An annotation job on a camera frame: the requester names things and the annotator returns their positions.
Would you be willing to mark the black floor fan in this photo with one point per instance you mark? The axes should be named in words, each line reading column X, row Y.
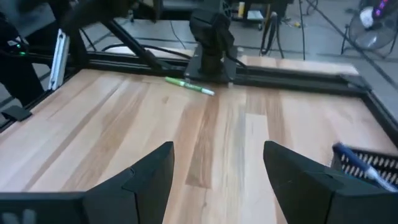
column 360, row 31

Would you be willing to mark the green cap white marker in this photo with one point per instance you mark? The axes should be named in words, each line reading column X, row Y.
column 180, row 82

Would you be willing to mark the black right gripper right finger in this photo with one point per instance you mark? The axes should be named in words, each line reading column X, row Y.
column 304, row 196

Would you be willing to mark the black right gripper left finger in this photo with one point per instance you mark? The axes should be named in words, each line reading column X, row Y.
column 146, row 189

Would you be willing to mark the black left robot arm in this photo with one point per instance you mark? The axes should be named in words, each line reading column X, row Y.
column 211, row 31

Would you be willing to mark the black background robot arm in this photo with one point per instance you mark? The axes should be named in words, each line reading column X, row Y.
column 9, row 34

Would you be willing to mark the black frame clip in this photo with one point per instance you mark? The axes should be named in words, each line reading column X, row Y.
column 15, row 113

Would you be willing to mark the black mesh basket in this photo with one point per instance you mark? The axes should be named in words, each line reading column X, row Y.
column 385, row 165

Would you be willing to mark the yellow bottle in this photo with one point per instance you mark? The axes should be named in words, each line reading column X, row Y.
column 241, row 9

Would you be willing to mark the white marker dark label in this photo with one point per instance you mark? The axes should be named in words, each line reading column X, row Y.
column 351, row 157

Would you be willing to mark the white aluminium bracket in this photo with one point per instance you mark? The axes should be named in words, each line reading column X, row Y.
column 59, row 59

